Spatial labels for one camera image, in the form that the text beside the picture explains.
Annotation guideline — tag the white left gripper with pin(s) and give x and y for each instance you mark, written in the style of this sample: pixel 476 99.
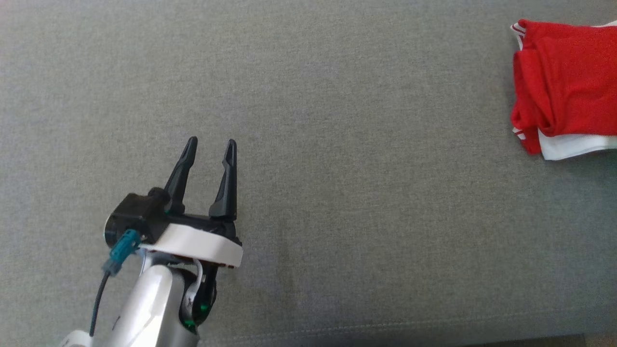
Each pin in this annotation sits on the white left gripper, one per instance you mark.
pixel 197 243

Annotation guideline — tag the red basketball jersey white sleeves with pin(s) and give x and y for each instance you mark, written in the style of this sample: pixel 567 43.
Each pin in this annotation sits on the red basketball jersey white sleeves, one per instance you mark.
pixel 569 82

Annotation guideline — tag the grey fabric sofa seat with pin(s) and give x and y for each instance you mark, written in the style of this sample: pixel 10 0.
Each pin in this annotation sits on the grey fabric sofa seat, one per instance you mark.
pixel 337 144

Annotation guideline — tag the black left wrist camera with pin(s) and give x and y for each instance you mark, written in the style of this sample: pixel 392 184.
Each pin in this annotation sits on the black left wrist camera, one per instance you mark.
pixel 132 212

